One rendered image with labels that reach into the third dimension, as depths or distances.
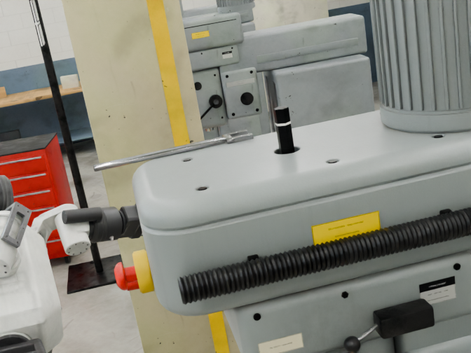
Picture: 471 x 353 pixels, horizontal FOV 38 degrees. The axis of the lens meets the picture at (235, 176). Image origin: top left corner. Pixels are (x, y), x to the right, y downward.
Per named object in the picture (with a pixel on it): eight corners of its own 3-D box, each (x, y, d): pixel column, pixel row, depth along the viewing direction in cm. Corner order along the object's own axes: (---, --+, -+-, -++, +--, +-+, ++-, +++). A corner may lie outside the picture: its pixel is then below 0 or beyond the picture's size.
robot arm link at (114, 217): (139, 248, 186) (99, 254, 179) (128, 220, 190) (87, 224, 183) (155, 221, 177) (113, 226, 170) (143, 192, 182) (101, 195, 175)
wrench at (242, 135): (94, 174, 100) (93, 169, 100) (93, 167, 104) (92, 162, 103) (253, 139, 104) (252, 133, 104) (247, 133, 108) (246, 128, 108)
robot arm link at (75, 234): (103, 253, 177) (61, 260, 170) (90, 220, 182) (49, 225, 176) (116, 228, 170) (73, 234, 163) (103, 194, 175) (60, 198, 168)
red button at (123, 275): (118, 296, 94) (112, 270, 93) (118, 284, 98) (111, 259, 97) (142, 291, 95) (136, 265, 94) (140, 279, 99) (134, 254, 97)
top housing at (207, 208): (164, 333, 85) (137, 214, 80) (147, 253, 110) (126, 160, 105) (507, 246, 92) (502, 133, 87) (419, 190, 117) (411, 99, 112)
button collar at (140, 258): (142, 301, 94) (133, 262, 92) (139, 283, 100) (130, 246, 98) (156, 298, 95) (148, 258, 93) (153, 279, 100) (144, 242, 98)
